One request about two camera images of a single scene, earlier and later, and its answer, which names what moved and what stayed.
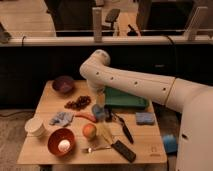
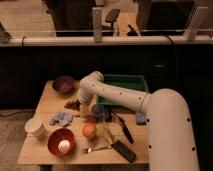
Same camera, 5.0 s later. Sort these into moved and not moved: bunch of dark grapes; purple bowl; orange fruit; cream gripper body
Moved: cream gripper body
Not moved: purple bowl; orange fruit; bunch of dark grapes
